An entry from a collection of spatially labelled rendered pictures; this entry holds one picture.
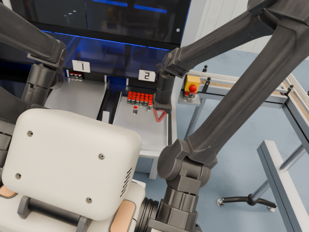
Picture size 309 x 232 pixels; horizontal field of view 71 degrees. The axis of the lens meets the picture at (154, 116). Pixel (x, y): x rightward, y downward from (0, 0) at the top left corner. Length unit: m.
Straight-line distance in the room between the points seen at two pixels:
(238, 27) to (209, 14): 3.45
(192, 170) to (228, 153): 1.85
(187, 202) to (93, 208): 0.20
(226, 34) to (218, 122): 0.22
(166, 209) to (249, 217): 1.61
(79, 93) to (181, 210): 0.92
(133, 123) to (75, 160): 0.73
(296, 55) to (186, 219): 0.35
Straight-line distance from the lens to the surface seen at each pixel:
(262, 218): 2.12
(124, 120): 1.09
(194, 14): 1.03
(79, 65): 1.21
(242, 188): 2.16
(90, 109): 1.15
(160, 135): 1.05
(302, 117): 1.48
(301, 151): 1.53
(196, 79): 1.21
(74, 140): 0.37
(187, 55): 0.67
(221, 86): 1.41
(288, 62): 0.43
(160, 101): 0.79
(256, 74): 0.43
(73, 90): 1.27
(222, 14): 4.04
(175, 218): 0.48
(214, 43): 0.59
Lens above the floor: 1.66
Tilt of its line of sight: 43 degrees down
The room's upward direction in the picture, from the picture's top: 11 degrees clockwise
